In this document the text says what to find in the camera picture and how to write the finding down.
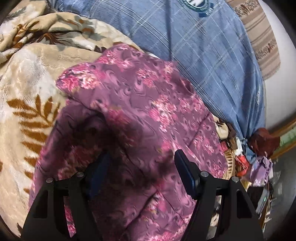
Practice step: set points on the red shiny bag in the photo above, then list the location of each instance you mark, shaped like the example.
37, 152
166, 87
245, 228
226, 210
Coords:
242, 165

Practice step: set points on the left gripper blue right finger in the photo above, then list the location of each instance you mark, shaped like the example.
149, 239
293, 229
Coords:
189, 174

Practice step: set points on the beige leaf pattern blanket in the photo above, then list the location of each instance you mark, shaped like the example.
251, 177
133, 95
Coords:
37, 45

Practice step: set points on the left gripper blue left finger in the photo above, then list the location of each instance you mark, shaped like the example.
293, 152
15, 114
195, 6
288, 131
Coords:
98, 172

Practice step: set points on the striped beige pillow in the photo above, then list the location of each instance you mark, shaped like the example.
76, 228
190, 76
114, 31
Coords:
260, 33

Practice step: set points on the lilac floral garment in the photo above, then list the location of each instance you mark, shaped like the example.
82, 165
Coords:
260, 172

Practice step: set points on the blue plaid quilt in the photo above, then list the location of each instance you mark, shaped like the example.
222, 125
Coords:
207, 41

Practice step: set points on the purple floral shirt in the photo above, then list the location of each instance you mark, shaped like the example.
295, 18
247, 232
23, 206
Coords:
141, 110

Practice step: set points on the dark red cloth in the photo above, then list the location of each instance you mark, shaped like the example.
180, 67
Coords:
262, 143

